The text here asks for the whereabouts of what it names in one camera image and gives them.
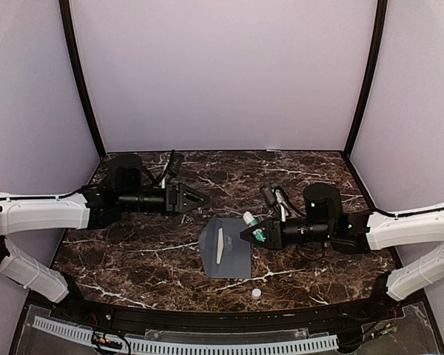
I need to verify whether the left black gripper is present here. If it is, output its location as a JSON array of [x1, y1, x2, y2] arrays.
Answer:
[[120, 183, 211, 217]]

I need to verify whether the green white glue stick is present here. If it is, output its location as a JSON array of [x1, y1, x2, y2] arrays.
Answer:
[[243, 212, 265, 238]]

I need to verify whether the beige letter paper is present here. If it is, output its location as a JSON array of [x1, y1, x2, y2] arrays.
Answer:
[[216, 227, 224, 266]]

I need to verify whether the grey envelope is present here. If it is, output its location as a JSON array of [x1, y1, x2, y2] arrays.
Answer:
[[198, 217, 252, 279]]

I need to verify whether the white glue stick cap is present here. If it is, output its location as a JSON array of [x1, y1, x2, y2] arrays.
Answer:
[[251, 288, 262, 300]]

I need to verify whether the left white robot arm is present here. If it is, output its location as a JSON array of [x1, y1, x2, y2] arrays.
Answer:
[[0, 152, 209, 322]]

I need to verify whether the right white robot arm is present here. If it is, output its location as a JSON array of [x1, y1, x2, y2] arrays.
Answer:
[[240, 183, 444, 321]]

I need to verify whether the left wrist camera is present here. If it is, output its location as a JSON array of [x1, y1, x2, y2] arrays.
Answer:
[[160, 150, 184, 188]]

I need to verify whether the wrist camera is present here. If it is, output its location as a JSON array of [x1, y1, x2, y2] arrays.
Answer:
[[160, 150, 184, 188], [259, 183, 291, 222]]

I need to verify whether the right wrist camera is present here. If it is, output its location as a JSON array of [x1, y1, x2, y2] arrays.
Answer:
[[259, 183, 291, 222]]

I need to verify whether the left black frame post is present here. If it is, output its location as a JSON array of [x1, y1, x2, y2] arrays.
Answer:
[[58, 0, 107, 160]]

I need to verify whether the black frame post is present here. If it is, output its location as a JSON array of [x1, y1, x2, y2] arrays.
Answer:
[[58, 0, 107, 160], [343, 0, 388, 160]]

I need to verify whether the black front rail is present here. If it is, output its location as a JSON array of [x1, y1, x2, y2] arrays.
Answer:
[[51, 300, 395, 334]]

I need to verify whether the white slotted cable duct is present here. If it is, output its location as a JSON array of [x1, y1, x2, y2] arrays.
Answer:
[[32, 316, 339, 355]]

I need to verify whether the right black frame post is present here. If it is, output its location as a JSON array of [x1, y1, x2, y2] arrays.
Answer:
[[343, 0, 388, 160]]

